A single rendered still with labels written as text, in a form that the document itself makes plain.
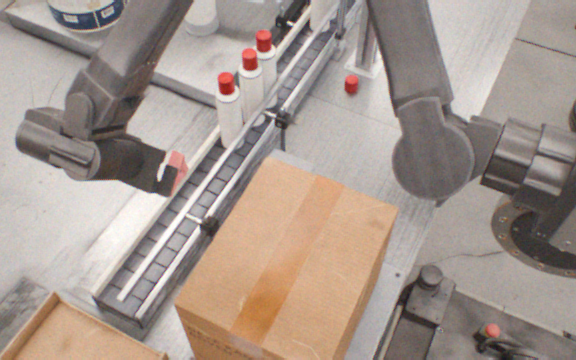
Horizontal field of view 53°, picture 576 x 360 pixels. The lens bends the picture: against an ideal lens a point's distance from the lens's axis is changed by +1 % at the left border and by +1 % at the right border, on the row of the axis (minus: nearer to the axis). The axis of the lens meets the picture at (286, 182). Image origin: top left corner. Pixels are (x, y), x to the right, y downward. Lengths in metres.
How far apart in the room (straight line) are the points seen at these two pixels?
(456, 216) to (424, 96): 1.76
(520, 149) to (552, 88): 2.32
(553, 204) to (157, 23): 0.45
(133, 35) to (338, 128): 0.80
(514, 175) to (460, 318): 1.31
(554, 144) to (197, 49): 1.11
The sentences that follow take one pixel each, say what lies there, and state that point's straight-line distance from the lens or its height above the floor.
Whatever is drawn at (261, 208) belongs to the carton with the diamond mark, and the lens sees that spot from 0.93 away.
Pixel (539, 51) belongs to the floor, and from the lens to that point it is 3.06.
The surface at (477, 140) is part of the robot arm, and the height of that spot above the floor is 1.48.
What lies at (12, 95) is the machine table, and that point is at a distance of 1.63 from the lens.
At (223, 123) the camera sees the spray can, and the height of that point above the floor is 0.97.
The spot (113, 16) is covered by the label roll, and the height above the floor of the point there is 0.90.
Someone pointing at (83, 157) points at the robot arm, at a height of 1.33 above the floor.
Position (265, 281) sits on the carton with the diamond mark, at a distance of 0.87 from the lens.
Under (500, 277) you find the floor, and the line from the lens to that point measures 2.25.
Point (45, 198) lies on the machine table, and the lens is 1.39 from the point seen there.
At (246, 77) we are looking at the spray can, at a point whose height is 1.04.
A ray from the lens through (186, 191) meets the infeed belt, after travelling 1.25.
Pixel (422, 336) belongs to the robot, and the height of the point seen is 0.24.
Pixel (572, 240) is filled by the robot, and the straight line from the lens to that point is 0.63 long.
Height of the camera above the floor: 1.91
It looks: 55 degrees down
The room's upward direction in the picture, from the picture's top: straight up
